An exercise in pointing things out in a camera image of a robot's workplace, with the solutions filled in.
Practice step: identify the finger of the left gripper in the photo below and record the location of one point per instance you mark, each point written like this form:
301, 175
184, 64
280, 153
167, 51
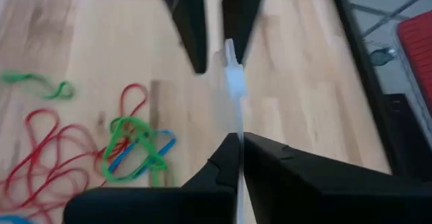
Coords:
189, 21
243, 15

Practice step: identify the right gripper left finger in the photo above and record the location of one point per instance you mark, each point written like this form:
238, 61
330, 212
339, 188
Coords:
152, 205

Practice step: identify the cart caster wheel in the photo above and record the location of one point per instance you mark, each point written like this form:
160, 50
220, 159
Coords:
381, 56

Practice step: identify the red plastic bin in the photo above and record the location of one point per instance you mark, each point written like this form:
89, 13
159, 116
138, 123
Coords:
418, 45

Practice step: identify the clear plastic zip bag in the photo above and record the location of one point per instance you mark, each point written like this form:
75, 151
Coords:
234, 79

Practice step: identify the black perforated crate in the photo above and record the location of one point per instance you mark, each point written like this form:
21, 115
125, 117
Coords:
408, 139

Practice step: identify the green rubber band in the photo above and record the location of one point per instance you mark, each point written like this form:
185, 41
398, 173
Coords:
13, 77
130, 118

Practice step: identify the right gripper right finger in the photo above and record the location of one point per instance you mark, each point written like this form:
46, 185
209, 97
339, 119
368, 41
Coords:
337, 197

